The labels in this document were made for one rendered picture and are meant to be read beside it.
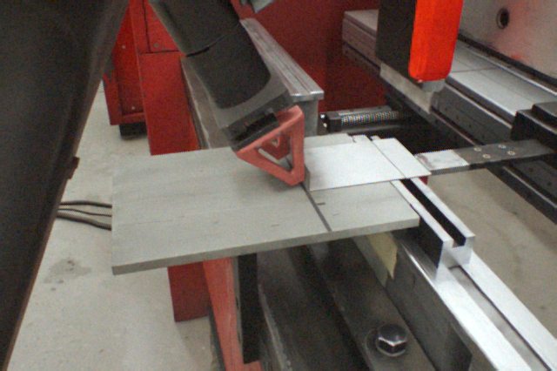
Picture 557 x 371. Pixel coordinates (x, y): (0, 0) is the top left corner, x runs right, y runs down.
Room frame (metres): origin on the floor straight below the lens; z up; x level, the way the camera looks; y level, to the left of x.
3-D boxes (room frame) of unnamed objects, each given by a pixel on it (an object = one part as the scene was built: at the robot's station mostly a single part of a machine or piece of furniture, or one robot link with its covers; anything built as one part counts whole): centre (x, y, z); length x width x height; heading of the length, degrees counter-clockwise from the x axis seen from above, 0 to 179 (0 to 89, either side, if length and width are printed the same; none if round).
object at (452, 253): (0.45, -0.13, 0.99); 0.20 x 0.03 x 0.03; 15
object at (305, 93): (1.00, 0.02, 0.92); 0.50 x 0.06 x 0.10; 15
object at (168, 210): (0.43, 0.02, 1.00); 0.26 x 0.18 x 0.01; 105
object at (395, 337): (0.32, -0.10, 0.91); 0.03 x 0.03 x 0.02
